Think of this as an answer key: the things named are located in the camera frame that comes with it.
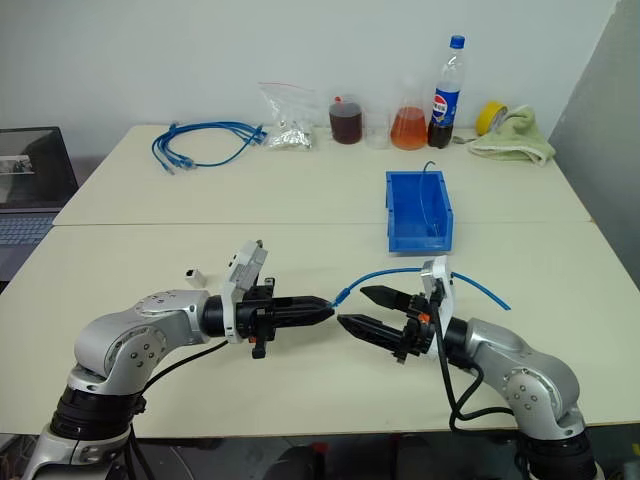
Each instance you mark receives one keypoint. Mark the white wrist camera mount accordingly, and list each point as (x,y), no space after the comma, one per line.
(246,267)
(440,272)

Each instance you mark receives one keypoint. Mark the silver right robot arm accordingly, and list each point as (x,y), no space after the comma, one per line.
(520,370)

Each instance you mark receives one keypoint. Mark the flask of orange liquid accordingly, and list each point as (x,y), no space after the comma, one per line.
(410,132)

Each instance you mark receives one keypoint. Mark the jar of dark red liquid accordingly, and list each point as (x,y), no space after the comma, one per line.
(346,125)

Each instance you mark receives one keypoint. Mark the small grey metal object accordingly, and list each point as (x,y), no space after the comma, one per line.
(462,140)

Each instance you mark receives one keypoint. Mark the clear bag of couplers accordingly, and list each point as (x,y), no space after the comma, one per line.
(292,135)

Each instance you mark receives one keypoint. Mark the dark rounded shape under table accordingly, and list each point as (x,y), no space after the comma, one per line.
(310,462)

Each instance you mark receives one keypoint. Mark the yellow tape roll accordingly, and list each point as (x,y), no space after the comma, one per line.
(486,120)

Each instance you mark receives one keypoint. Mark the pale green towel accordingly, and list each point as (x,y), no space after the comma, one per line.
(515,137)

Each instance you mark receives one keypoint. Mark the blue plastic bin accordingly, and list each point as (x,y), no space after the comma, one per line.
(407,210)

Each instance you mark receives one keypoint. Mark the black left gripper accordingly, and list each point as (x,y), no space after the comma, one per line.
(257,315)

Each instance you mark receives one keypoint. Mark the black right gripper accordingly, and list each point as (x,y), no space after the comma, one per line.
(416,332)

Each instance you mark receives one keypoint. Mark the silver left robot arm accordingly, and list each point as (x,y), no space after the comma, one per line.
(125,335)

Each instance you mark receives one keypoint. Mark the clear empty beaker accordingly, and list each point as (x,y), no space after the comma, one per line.
(378,137)

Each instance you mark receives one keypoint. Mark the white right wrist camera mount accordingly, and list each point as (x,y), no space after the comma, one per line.
(440,272)

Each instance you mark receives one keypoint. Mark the grey partition panel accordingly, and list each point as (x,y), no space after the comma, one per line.
(605,150)

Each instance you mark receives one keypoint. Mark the white coupler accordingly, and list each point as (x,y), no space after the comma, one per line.
(196,277)

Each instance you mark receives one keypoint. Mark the grey laptop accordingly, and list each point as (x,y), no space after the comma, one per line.
(30,170)

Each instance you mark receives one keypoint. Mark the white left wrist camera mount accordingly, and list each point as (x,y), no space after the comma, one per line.
(246,267)

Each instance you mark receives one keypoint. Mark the cola bottle with blue cap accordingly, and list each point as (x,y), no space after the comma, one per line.
(442,107)

